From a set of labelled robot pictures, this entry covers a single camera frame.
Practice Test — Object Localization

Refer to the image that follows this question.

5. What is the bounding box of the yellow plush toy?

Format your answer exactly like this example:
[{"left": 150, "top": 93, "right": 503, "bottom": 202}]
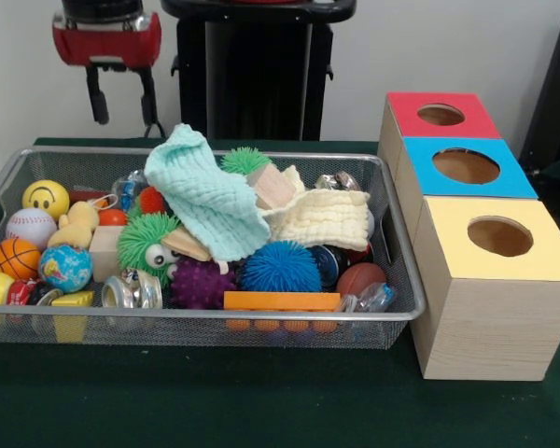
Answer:
[{"left": 46, "top": 200, "right": 102, "bottom": 248}]

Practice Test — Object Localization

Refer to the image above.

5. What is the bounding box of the orange basketball toy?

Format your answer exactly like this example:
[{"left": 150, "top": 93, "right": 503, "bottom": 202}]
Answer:
[{"left": 0, "top": 237, "right": 43, "bottom": 281}]

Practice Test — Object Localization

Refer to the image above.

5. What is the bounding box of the orange building brick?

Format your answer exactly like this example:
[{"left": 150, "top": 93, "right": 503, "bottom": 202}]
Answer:
[{"left": 222, "top": 290, "right": 343, "bottom": 334}]

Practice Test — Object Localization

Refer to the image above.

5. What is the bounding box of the wooden three-hole box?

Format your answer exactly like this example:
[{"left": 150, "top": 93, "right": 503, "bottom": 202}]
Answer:
[{"left": 376, "top": 91, "right": 560, "bottom": 383}]

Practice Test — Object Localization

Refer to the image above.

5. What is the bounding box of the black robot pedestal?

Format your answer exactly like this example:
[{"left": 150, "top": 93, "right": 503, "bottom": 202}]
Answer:
[{"left": 161, "top": 0, "right": 358, "bottom": 142}]

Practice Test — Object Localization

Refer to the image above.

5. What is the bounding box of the mint green cloth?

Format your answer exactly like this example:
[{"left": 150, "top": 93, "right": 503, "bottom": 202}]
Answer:
[{"left": 143, "top": 123, "right": 273, "bottom": 262}]

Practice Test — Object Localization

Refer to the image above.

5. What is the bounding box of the silver mesh bin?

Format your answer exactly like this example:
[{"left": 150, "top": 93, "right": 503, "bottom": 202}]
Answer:
[{"left": 0, "top": 145, "right": 427, "bottom": 352}]

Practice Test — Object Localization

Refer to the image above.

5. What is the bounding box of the cream cloth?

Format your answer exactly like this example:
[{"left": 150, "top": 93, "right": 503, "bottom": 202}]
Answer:
[{"left": 256, "top": 165, "right": 372, "bottom": 251}]

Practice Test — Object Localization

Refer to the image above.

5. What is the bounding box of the yellow smiley ball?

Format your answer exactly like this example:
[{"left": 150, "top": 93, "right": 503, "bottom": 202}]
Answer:
[{"left": 21, "top": 179, "right": 71, "bottom": 221}]

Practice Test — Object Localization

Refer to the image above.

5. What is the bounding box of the green spiky toy with eyes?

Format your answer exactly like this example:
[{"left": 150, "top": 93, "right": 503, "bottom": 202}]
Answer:
[{"left": 116, "top": 213, "right": 183, "bottom": 287}]

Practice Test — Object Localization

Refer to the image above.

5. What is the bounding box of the blue spiky rubber ball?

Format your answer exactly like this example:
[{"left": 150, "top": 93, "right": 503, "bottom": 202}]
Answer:
[{"left": 239, "top": 240, "right": 324, "bottom": 295}]

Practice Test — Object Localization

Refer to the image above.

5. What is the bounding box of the globe print ball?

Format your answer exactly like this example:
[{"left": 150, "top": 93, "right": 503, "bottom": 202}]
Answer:
[{"left": 37, "top": 245, "right": 94, "bottom": 294}]

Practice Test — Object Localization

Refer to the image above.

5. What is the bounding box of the white baseball toy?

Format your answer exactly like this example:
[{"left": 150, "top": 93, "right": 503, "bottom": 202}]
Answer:
[{"left": 5, "top": 207, "right": 59, "bottom": 251}]

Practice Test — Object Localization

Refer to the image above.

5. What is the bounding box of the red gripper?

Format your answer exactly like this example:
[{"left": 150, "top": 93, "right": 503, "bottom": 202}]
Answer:
[{"left": 51, "top": 11, "right": 163, "bottom": 126}]

